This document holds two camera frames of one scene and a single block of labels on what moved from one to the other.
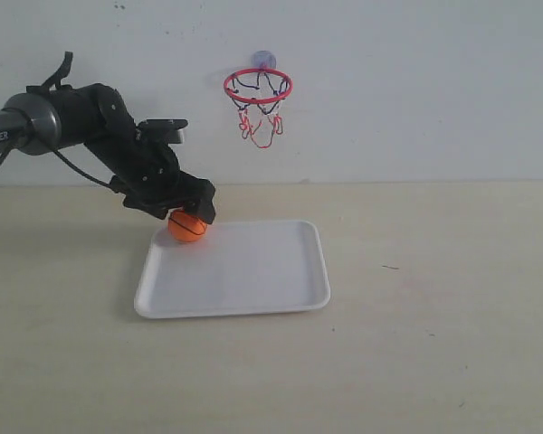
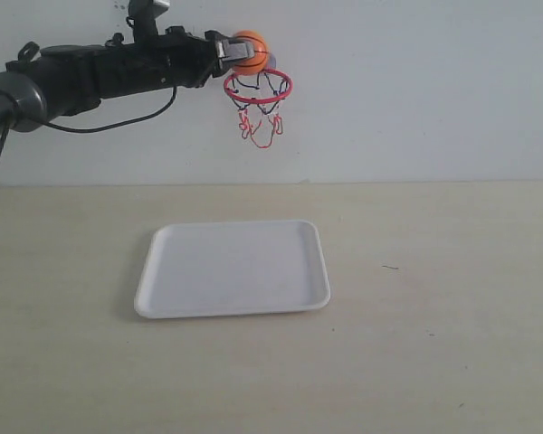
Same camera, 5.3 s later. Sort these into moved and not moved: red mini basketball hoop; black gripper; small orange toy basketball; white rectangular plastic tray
Moved: black gripper; small orange toy basketball
Not moved: white rectangular plastic tray; red mini basketball hoop
